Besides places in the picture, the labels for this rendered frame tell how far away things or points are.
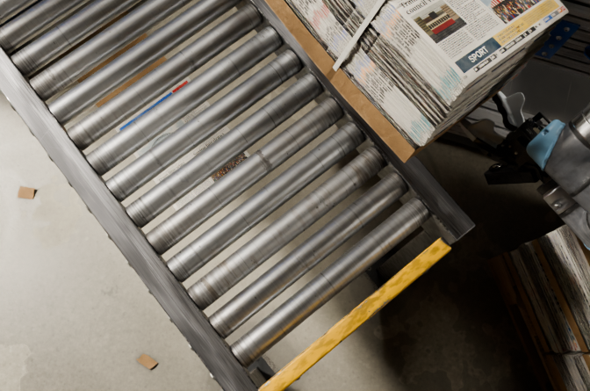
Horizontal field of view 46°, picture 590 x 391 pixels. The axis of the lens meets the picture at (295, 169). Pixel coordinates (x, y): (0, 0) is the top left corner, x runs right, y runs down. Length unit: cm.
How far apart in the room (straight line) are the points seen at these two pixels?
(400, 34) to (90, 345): 142
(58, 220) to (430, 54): 146
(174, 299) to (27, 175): 107
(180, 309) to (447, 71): 63
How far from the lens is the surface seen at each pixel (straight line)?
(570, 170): 119
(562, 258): 173
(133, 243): 133
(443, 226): 135
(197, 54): 142
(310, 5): 117
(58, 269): 219
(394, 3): 105
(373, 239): 132
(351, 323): 128
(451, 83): 103
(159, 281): 131
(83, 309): 216
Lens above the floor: 209
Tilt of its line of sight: 75 degrees down
